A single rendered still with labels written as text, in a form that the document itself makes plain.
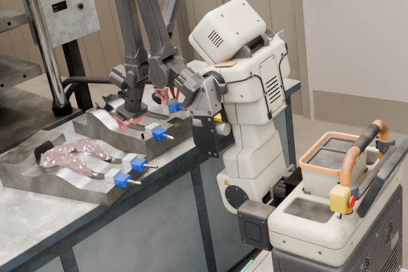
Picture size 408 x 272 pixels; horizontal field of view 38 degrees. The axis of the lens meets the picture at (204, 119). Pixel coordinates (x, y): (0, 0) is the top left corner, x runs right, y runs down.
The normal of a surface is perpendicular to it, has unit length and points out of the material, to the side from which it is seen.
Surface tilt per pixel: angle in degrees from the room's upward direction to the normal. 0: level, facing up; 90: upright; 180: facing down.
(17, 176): 90
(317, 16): 90
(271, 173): 82
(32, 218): 0
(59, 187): 90
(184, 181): 90
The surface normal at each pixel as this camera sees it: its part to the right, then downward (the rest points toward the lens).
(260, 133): 0.77, 0.02
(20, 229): -0.15, -0.89
